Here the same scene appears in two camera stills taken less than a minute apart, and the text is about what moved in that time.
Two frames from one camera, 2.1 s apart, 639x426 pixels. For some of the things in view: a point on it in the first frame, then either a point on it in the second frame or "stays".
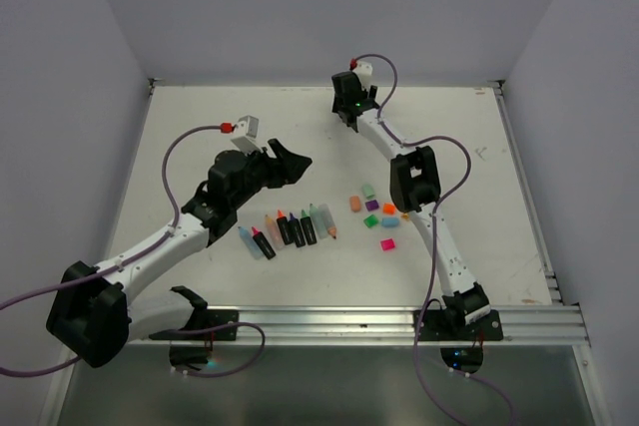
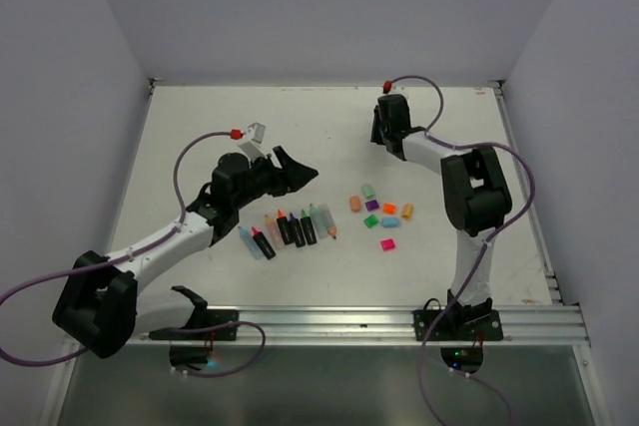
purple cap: [371, 206] stays
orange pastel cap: [354, 204] stays
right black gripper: [370, 94] -> [376, 136]
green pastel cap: [368, 191] stays
